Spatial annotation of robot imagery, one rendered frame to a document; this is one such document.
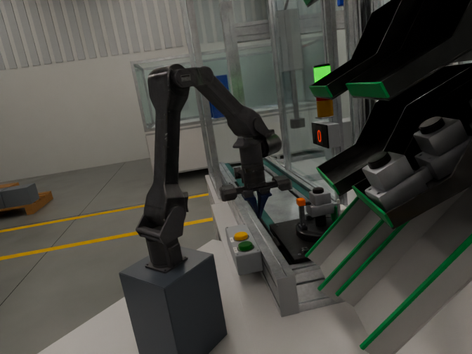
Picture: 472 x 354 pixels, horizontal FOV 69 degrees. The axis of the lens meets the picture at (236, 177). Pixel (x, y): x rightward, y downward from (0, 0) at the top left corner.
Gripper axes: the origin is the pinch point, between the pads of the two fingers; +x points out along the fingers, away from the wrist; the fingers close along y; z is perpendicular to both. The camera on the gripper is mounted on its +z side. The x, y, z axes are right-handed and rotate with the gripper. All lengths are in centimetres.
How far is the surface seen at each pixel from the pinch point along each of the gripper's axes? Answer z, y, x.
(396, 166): -46, -10, -19
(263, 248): -2.6, 0.3, 11.4
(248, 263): -3.3, 5.1, 14.1
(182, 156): 491, 26, 66
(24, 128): 799, 382, -8
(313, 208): -3.5, -14.2, 2.4
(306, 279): -18.0, -5.8, 13.4
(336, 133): 11.7, -28.7, -13.8
